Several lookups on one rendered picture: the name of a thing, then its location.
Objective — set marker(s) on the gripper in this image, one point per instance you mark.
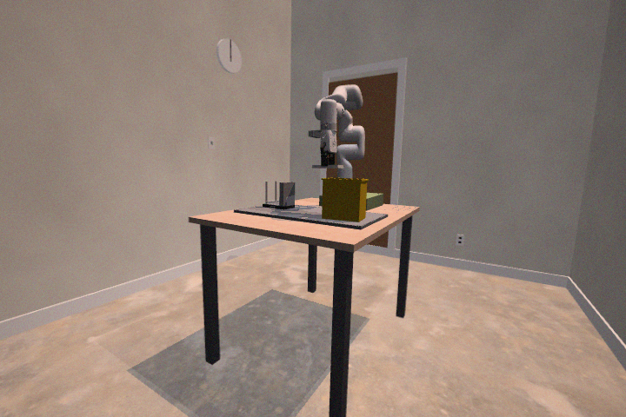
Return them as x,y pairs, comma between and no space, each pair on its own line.
328,138

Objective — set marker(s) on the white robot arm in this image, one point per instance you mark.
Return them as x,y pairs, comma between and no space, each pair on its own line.
328,111

